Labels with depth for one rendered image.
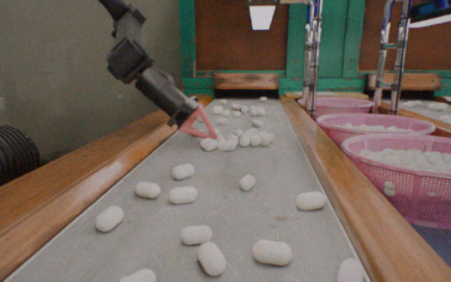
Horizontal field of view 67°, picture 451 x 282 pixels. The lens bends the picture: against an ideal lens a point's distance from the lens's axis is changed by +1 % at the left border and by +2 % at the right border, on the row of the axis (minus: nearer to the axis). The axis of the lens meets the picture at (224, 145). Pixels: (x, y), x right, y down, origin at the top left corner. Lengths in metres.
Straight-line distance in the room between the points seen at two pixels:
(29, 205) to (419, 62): 1.62
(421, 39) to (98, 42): 2.07
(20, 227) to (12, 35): 2.82
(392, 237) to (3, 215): 0.38
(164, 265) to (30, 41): 2.83
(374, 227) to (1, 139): 0.62
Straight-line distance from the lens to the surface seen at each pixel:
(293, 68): 1.62
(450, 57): 1.82
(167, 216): 0.41
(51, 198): 0.44
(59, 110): 2.99
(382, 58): 1.27
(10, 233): 0.38
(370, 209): 0.40
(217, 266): 0.30
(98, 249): 0.37
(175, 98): 0.72
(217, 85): 1.57
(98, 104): 2.80
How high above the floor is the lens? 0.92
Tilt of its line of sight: 14 degrees down
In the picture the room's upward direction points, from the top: straight up
